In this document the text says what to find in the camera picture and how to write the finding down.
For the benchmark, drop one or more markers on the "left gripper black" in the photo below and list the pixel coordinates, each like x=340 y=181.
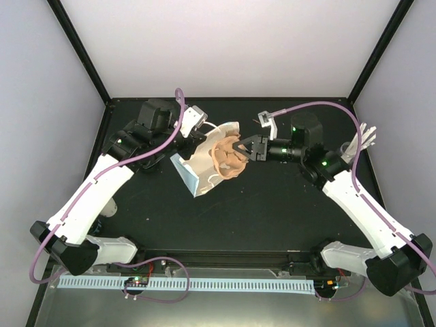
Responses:
x=196 y=138

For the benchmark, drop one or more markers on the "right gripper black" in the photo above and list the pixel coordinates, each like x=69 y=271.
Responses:
x=260 y=148

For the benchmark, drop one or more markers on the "brown cardboard cup carrier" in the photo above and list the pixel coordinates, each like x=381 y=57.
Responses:
x=225 y=163

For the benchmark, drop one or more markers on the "light blue paper bag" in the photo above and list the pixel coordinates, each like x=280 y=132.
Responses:
x=198 y=173

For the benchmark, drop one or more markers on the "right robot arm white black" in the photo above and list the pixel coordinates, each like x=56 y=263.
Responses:
x=396 y=256

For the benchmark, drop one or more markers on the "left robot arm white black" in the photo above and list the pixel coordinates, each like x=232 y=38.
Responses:
x=161 y=129

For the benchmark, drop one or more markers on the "clear glass straw holder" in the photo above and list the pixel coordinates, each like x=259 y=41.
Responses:
x=348 y=152

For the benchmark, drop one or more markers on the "right circuit board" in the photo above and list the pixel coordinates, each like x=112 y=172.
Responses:
x=330 y=284

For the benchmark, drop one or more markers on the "circuit board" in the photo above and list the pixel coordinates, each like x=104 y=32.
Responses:
x=330 y=284
x=136 y=282

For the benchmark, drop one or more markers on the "left circuit board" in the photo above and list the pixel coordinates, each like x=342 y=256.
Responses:
x=136 y=282

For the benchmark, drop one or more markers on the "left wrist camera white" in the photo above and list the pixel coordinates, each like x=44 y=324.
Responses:
x=193 y=118

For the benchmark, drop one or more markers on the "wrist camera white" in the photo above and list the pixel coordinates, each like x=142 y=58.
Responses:
x=267 y=120
x=193 y=118

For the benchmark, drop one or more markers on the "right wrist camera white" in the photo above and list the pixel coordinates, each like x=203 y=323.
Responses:
x=267 y=120

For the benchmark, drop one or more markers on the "black aluminium frame rail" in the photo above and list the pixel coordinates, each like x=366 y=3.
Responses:
x=295 y=262

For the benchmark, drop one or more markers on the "light blue slotted cable duct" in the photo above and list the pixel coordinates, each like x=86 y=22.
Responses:
x=281 y=286

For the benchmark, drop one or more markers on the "left black frame post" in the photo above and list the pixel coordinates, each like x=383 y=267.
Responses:
x=72 y=35

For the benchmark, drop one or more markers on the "black frame post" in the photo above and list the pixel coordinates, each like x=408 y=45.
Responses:
x=395 y=21
x=72 y=35

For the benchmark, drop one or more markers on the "right black frame post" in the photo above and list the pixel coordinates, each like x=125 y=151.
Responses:
x=395 y=21

